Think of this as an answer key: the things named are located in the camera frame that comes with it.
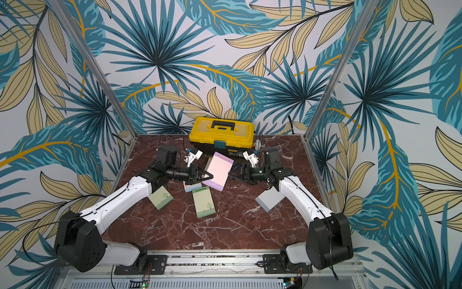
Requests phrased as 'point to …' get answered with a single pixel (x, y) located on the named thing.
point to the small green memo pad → (160, 197)
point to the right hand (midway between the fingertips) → (234, 176)
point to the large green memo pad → (204, 202)
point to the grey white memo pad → (270, 198)
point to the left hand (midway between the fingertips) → (210, 179)
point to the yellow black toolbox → (229, 136)
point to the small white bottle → (257, 144)
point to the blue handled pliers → (236, 171)
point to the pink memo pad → (220, 168)
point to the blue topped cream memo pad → (191, 188)
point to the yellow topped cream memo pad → (208, 163)
